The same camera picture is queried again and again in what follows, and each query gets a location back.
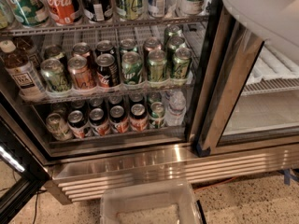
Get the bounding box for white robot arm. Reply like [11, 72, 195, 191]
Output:
[222, 0, 299, 63]

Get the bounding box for bottom shelf green can right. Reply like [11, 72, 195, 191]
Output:
[149, 102, 165, 129]

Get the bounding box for shelf green can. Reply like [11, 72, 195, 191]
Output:
[149, 102, 165, 129]
[46, 113, 73, 141]

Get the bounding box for shelf coke can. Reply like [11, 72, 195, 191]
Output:
[89, 108, 111, 136]
[109, 105, 129, 133]

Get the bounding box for green 7up can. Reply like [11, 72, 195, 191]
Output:
[121, 51, 143, 85]

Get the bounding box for green can front middle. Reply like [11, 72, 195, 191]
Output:
[147, 49, 166, 82]

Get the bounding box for stainless steel display fridge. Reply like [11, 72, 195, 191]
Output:
[0, 0, 299, 204]

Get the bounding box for black coke can front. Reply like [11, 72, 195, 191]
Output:
[96, 53, 120, 88]

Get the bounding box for green can front right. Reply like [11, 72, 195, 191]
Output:
[170, 48, 192, 79]

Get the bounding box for pink can front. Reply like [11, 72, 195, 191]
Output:
[67, 56, 96, 91]

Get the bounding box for bottom shelf black red can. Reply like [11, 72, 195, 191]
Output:
[67, 110, 92, 139]

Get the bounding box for bottom shelf green can left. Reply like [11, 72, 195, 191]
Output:
[46, 113, 73, 141]

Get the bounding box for pale green can front left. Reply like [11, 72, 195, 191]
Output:
[40, 58, 71, 92]

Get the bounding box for open black fridge door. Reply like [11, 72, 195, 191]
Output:
[0, 119, 50, 224]

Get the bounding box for clear water bottle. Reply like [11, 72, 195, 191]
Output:
[165, 91, 186, 126]

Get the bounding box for clear plastic bin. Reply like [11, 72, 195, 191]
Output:
[100, 179, 203, 224]

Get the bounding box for yellow green label bottle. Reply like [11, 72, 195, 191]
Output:
[115, 0, 144, 21]

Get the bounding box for grey label bottle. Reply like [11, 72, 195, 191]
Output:
[146, 0, 176, 19]

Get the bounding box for black label bottle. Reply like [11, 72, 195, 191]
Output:
[81, 0, 113, 22]

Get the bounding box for red cola bottle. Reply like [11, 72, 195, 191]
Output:
[45, 0, 82, 26]

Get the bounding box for brown iced tea bottle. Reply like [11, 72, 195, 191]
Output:
[0, 40, 46, 101]

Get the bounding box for blue tape on floor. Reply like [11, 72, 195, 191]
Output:
[279, 169, 299, 186]

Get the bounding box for orange cable on floor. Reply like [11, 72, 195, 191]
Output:
[192, 175, 241, 192]

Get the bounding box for white wire shelf right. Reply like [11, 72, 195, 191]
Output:
[242, 45, 299, 96]

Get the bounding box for black cable on floor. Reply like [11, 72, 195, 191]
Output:
[32, 189, 48, 224]

